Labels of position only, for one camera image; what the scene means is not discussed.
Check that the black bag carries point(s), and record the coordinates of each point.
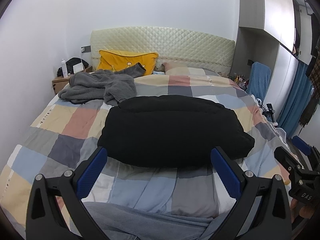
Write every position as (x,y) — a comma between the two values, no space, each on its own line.
(75,61)

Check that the person's right hand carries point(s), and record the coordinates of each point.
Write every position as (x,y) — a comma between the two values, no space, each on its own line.
(301,210)

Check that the yellow pillow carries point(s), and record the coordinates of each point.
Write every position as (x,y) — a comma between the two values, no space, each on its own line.
(117,60)

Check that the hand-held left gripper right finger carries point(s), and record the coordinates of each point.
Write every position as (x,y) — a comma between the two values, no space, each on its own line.
(225,172)

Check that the blue curtain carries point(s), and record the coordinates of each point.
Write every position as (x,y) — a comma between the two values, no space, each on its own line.
(295,100)

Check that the grey fleece garment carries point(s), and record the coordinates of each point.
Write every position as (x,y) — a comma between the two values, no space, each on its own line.
(87,85)

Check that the pink pillow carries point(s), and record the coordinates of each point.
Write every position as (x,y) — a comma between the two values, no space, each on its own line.
(172,67)

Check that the blue towel on chair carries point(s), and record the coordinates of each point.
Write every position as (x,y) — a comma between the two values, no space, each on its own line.
(258,80)

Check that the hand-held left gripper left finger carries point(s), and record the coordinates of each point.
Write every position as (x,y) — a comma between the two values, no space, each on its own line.
(91,172)

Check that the black stand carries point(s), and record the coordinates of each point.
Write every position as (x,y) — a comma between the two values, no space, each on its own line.
(269,110)

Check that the checkered quilt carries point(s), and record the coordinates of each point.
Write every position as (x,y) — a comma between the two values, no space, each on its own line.
(75,122)

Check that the black jacket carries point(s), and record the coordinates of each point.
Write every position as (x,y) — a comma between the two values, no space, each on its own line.
(170,130)

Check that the group of small bottles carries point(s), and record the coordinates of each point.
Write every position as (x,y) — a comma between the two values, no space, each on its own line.
(238,80)

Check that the white bottle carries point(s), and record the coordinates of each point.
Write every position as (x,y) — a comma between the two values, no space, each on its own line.
(64,68)

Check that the grey wardrobe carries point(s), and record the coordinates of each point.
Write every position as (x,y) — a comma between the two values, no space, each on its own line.
(272,10)

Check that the white card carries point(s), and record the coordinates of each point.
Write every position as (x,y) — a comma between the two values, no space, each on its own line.
(78,68)

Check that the cream quilted headboard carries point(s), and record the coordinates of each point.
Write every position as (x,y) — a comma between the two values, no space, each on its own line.
(175,42)

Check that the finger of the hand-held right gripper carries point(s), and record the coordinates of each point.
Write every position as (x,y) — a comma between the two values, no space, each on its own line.
(286,157)
(302,145)

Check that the dark wall socket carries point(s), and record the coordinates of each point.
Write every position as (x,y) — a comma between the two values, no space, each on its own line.
(85,49)
(250,62)

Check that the wooden nightstand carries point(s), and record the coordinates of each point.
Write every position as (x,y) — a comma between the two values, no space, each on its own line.
(58,83)

